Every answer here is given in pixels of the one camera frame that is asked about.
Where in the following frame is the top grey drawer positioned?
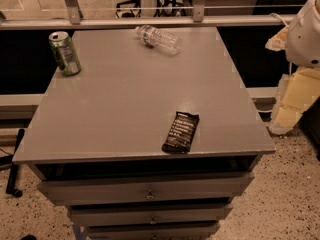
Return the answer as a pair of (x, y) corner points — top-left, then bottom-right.
(38, 172), (254, 206)

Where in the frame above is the black pole on floor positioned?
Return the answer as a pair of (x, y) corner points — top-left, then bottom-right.
(6, 129), (25, 198)

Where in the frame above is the white cable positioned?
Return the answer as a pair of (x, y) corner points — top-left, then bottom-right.
(269, 12), (290, 28)

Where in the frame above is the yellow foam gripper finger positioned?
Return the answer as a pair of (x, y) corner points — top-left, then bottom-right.
(269, 67), (320, 135)
(265, 26), (289, 51)

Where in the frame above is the green soda can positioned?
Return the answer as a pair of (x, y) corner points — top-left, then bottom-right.
(49, 31), (82, 76)

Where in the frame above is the black snack bar wrapper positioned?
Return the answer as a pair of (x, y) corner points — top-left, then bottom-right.
(162, 111), (200, 153)

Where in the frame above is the bottom grey drawer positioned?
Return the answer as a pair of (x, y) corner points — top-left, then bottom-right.
(87, 221), (219, 240)

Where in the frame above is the black office chair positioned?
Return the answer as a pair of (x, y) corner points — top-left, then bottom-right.
(116, 0), (141, 18)

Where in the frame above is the clear plastic water bottle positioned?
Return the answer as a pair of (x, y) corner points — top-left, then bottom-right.
(135, 25), (182, 56)

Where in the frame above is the metal railing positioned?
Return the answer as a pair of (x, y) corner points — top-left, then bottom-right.
(0, 0), (306, 30)

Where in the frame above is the grey drawer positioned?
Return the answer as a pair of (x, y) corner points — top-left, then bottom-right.
(38, 172), (254, 206)
(87, 221), (219, 240)
(68, 203), (232, 226)

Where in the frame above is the middle grey drawer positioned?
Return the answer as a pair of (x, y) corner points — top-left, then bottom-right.
(68, 203), (232, 226)

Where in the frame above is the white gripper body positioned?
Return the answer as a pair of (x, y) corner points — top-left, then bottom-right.
(286, 0), (320, 67)

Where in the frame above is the grey drawer cabinet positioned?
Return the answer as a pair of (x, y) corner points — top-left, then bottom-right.
(12, 27), (277, 240)

